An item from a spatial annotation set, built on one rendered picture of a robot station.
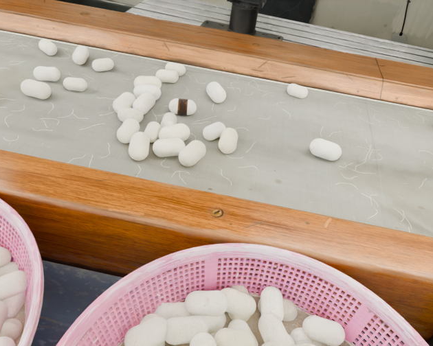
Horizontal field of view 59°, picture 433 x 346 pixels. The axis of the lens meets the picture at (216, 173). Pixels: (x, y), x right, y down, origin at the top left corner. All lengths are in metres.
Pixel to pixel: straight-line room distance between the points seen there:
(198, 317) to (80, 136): 0.26
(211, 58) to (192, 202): 0.34
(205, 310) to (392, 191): 0.26
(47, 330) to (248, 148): 0.28
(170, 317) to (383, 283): 0.18
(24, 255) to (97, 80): 0.31
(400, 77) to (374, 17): 1.92
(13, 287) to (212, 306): 0.15
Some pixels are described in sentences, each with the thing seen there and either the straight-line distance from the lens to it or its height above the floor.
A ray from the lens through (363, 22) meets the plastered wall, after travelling 2.61.
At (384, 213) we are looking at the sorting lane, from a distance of 0.44.
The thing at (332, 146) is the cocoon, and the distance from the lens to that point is 0.47.
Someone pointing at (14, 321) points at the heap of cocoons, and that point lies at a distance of 0.34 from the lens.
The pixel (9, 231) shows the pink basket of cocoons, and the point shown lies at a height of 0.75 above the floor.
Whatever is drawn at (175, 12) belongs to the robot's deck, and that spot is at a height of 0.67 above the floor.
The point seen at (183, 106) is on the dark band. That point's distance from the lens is 0.49.
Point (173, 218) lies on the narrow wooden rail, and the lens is 0.33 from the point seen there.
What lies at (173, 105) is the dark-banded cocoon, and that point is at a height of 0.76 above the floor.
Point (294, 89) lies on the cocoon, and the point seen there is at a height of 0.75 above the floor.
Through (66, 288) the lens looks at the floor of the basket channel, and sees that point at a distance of 0.41.
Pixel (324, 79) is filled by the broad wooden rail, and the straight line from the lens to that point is 0.64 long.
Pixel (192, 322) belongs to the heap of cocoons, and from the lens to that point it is 0.30.
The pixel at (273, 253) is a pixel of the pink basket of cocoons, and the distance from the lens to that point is 0.32.
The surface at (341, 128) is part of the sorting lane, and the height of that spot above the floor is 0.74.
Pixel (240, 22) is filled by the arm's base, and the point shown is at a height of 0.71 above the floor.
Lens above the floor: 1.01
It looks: 41 degrees down
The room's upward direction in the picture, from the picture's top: 9 degrees clockwise
